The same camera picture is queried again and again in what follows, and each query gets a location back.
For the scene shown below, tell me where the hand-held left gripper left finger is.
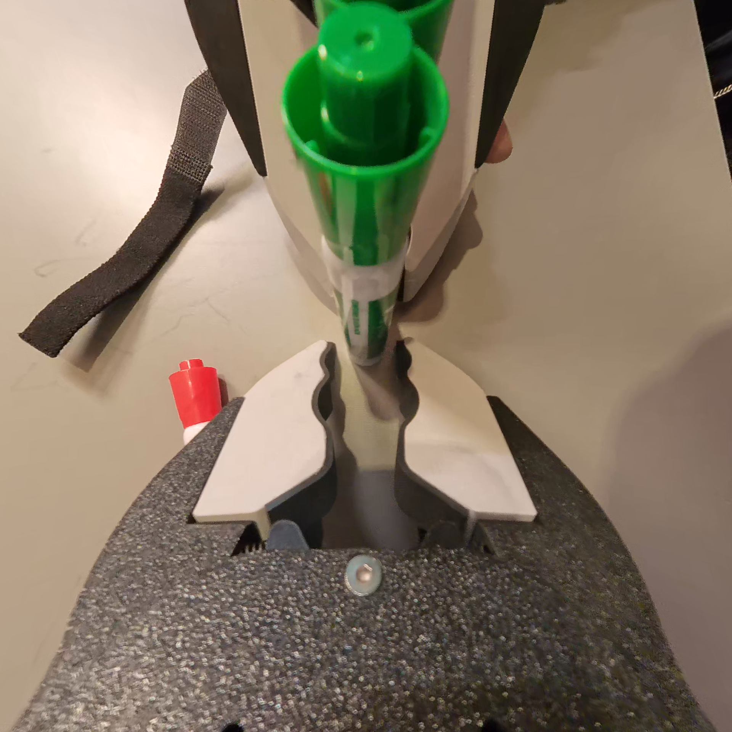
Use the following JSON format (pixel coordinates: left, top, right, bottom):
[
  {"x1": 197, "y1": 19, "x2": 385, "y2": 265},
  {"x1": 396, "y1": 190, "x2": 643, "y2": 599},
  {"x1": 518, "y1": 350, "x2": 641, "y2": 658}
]
[{"x1": 193, "y1": 340, "x2": 339, "y2": 541}]

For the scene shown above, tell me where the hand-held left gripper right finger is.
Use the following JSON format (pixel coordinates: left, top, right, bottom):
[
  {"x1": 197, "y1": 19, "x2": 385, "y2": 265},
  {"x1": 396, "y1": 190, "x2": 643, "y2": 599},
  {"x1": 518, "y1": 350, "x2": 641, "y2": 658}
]
[{"x1": 395, "y1": 338, "x2": 538, "y2": 547}]

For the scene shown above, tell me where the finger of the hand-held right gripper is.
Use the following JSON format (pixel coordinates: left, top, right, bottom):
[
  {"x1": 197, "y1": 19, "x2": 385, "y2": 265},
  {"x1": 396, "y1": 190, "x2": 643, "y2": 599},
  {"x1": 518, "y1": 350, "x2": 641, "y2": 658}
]
[
  {"x1": 398, "y1": 0, "x2": 499, "y2": 300},
  {"x1": 235, "y1": 0, "x2": 346, "y2": 312}
]

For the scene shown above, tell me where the red dry erase marker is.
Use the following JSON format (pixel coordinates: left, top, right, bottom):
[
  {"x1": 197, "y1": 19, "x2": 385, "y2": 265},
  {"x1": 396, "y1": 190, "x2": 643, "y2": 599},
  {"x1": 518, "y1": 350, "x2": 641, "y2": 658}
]
[{"x1": 167, "y1": 357, "x2": 225, "y2": 446}]

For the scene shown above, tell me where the green dry erase marker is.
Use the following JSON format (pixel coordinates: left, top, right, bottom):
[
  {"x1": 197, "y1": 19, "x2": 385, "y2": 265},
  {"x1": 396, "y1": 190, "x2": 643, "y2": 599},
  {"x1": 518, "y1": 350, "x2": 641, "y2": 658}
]
[
  {"x1": 314, "y1": 0, "x2": 456, "y2": 60},
  {"x1": 282, "y1": 0, "x2": 450, "y2": 368}
]

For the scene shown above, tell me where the thin black strap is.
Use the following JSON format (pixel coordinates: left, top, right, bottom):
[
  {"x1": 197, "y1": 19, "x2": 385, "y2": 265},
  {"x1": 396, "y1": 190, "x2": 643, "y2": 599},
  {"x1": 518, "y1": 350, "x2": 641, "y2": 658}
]
[{"x1": 18, "y1": 69, "x2": 230, "y2": 360}]

